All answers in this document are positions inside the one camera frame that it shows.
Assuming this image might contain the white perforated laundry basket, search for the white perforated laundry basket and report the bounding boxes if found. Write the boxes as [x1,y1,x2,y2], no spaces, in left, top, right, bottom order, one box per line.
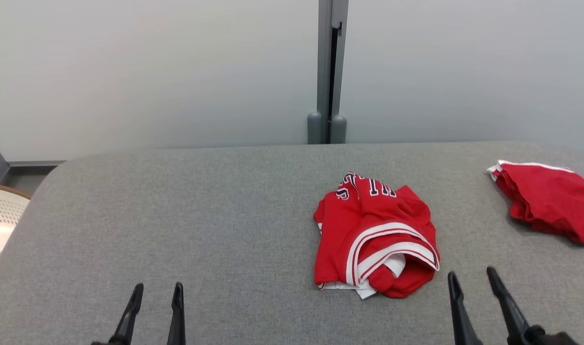
[0,183,31,274]

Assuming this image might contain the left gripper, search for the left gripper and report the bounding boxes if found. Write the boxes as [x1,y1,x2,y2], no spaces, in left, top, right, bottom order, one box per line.
[91,282,187,345]

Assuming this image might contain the grey metal partition post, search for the grey metal partition post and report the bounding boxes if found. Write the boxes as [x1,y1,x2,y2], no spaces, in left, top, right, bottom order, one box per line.
[307,0,349,144]

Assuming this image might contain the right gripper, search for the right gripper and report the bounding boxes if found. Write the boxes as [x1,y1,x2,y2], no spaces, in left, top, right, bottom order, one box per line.
[447,266,581,345]

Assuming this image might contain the red shorts with white stripe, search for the red shorts with white stripe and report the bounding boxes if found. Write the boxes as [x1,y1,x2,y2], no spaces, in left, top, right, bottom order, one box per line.
[487,160,584,246]

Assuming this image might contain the red basketball jersey white trim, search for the red basketball jersey white trim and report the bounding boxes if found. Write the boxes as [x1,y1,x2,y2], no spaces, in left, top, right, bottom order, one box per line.
[313,172,441,300]

